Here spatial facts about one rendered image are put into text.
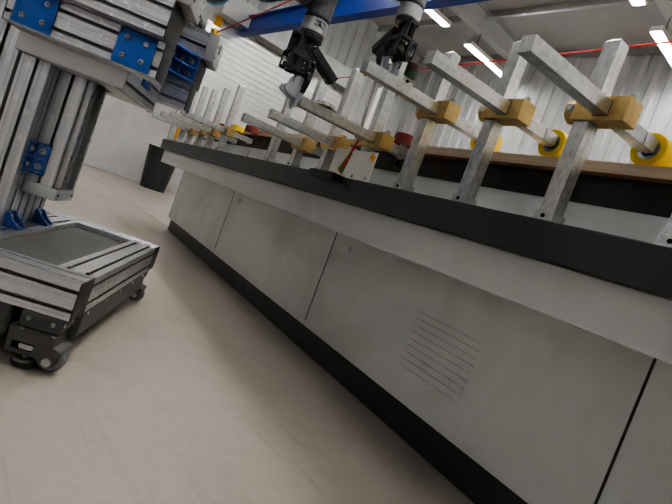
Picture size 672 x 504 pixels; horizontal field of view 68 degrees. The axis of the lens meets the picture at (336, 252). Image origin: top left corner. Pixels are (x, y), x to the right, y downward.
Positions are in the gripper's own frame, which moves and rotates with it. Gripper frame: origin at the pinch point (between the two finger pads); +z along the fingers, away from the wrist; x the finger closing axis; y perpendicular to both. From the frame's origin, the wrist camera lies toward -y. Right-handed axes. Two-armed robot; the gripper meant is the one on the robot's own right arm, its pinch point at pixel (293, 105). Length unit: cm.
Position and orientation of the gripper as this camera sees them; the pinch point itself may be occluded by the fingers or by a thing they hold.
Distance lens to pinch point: 152.5
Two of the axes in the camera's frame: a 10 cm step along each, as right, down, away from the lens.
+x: 5.0, 2.4, -8.3
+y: -7.9, -2.6, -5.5
